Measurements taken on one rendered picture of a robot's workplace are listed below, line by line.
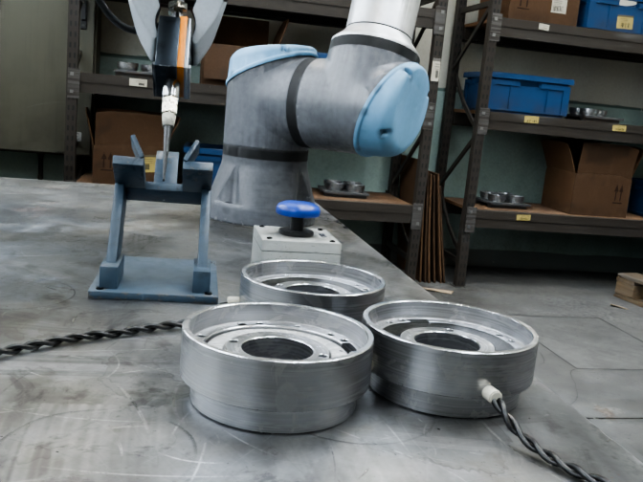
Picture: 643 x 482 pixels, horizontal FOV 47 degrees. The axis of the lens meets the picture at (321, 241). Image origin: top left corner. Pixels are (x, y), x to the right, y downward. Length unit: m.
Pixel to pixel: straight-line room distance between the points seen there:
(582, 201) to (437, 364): 4.24
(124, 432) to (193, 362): 0.05
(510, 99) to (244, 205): 3.51
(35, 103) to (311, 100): 3.42
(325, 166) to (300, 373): 4.21
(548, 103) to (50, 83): 2.75
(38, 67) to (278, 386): 3.95
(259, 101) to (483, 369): 0.61
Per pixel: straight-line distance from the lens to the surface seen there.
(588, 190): 4.64
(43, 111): 4.26
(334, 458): 0.36
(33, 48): 4.27
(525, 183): 5.01
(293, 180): 0.97
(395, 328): 0.47
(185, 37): 0.60
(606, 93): 5.25
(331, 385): 0.37
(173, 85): 0.59
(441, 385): 0.41
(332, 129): 0.91
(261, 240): 0.64
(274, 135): 0.96
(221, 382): 0.37
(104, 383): 0.44
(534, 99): 4.44
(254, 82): 0.96
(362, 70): 0.90
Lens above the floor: 0.96
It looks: 11 degrees down
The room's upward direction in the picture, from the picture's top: 5 degrees clockwise
